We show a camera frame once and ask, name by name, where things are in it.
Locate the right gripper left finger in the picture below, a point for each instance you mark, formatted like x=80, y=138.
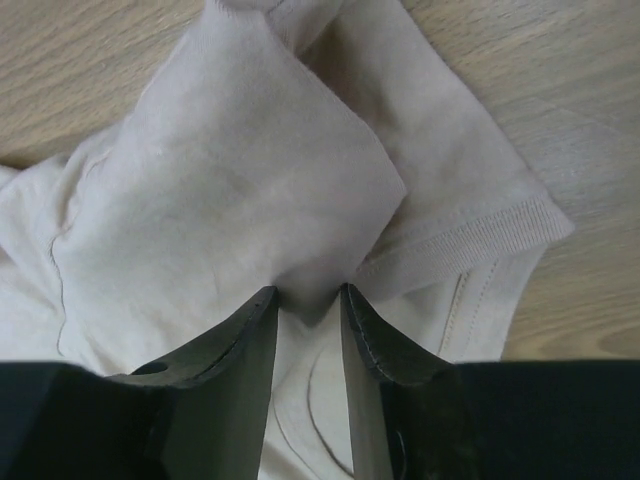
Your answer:
x=213, y=393

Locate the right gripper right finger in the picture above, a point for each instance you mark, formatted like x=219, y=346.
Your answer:
x=407, y=415

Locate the beige t-shirt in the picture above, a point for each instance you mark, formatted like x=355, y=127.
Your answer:
x=300, y=144

